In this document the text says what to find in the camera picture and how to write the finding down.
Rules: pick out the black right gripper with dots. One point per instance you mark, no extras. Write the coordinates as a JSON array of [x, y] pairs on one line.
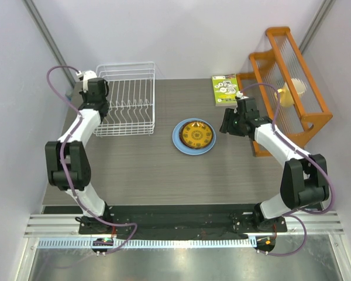
[[229, 116]]

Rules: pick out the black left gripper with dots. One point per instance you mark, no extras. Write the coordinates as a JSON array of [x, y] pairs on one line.
[[84, 96]]

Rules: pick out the yellow patterned plate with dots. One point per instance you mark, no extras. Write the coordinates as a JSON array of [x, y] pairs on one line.
[[196, 134]]

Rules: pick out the light blue plate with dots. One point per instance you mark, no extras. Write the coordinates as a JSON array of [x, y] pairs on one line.
[[182, 148]]

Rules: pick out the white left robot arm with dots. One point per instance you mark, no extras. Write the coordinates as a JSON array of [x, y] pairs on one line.
[[67, 164]]

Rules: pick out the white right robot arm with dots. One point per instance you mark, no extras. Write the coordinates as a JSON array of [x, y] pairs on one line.
[[304, 178]]

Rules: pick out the orange wooden shelf rack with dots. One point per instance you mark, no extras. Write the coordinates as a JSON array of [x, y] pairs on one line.
[[267, 71]]

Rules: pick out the green picture book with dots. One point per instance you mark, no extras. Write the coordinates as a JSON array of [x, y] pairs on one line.
[[225, 88]]

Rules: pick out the yellow mug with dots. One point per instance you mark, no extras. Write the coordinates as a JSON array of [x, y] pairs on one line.
[[286, 99]]

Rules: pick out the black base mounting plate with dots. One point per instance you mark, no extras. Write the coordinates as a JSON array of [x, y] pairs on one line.
[[178, 222]]

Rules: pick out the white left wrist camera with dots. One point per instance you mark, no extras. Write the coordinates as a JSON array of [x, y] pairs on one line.
[[84, 77]]

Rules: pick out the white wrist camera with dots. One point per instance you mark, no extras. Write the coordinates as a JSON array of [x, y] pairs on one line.
[[84, 77], [240, 96]]

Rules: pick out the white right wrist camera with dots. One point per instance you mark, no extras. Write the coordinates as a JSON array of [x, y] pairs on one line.
[[240, 96]]

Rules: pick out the white wire dish rack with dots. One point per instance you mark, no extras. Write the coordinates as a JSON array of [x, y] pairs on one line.
[[131, 99]]

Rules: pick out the aluminium rail frame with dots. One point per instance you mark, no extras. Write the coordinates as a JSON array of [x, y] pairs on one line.
[[184, 242]]

